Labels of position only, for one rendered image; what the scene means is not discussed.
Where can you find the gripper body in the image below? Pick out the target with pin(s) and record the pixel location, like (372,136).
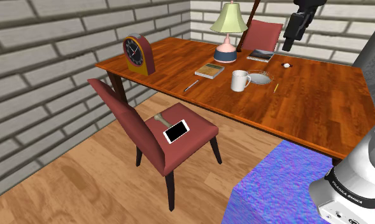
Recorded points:
(299,24)

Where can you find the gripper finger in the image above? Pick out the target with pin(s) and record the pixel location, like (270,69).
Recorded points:
(288,44)

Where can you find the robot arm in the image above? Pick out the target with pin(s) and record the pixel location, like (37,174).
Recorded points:
(359,176)

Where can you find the small black white watch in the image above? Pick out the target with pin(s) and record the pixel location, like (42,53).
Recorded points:
(286,65)

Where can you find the blue cover book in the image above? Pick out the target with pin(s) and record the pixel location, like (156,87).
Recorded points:
(261,55)

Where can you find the white shallow bowl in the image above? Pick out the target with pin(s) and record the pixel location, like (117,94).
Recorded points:
(261,79)

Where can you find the dark brown pole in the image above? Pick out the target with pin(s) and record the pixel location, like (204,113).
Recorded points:
(247,26)

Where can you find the yellow pencil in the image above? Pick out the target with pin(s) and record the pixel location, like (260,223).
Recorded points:
(276,87)

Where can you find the white mug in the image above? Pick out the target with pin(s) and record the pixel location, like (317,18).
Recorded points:
(238,81)

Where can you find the brown wooden desk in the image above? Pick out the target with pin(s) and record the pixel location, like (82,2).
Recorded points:
(302,105)

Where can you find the green shade table lamp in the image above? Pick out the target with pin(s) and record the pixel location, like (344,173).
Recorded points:
(228,21)

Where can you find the green cover book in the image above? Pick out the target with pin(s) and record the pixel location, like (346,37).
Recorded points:
(209,70)

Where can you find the silver pen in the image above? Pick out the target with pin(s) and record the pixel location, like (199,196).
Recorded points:
(191,86)

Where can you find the white smartphone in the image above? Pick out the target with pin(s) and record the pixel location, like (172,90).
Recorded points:
(176,131)

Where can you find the blue purple robot stand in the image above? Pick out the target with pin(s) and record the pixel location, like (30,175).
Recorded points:
(277,186)

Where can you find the beige bone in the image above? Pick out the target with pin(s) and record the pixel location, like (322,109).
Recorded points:
(162,119)

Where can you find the red chair with black legs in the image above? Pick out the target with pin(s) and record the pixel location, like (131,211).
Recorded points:
(187,152)

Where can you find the red yellow mantel clock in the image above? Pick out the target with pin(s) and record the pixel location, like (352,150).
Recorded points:
(137,56)

